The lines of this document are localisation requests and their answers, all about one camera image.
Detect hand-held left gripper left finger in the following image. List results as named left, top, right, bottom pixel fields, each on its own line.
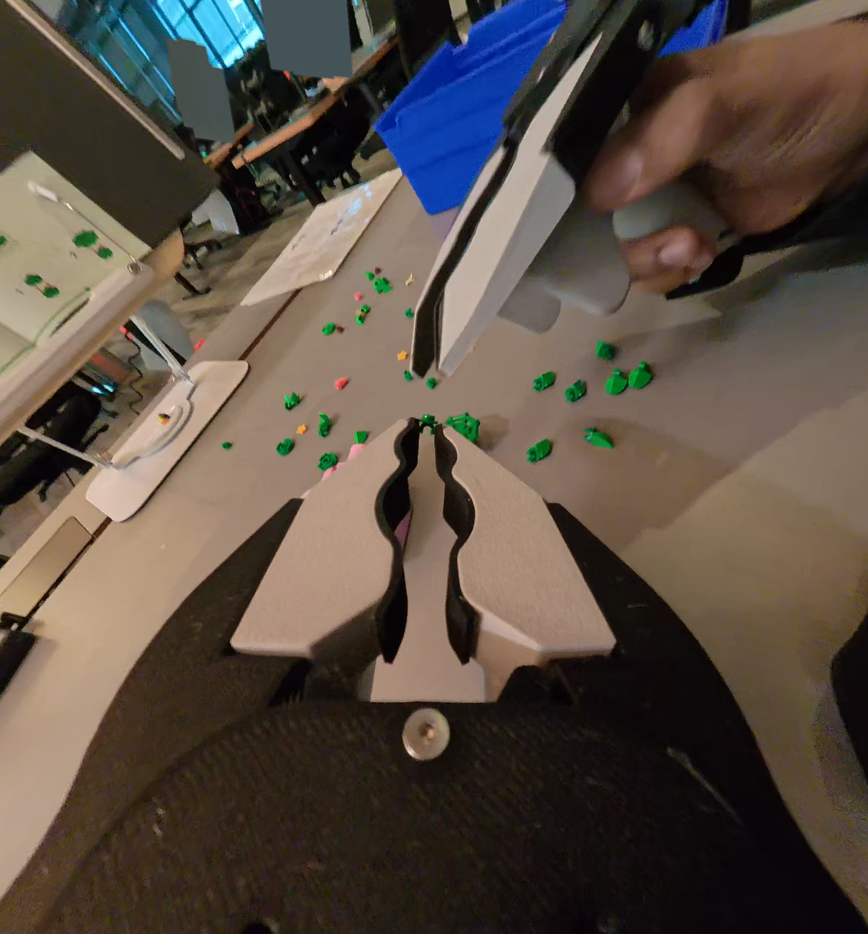
left=230, top=419, right=420, bottom=701

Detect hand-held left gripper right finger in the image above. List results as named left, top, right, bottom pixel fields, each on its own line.
left=434, top=427, right=617, bottom=698

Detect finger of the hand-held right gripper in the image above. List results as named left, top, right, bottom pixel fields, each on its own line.
left=410, top=144, right=508, bottom=378
left=437, top=35, right=602, bottom=375

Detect person's right hand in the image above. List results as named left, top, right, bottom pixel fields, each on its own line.
left=587, top=20, right=868, bottom=294

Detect white paper mat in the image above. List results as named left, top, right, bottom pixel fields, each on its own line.
left=240, top=169, right=403, bottom=307

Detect pink toy block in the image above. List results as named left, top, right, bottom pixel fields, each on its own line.
left=301, top=445, right=368, bottom=499

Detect blue plastic bin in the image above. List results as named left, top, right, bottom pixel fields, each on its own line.
left=374, top=0, right=730, bottom=215

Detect scattered green toy pieces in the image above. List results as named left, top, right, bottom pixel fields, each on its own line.
left=218, top=266, right=657, bottom=475

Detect wooden-top desk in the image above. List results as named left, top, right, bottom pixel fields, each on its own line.
left=208, top=40, right=400, bottom=209

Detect black office chair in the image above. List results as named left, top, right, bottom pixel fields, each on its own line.
left=0, top=393, right=108, bottom=506

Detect computer monitor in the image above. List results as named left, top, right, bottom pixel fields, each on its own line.
left=0, top=0, right=221, bottom=468

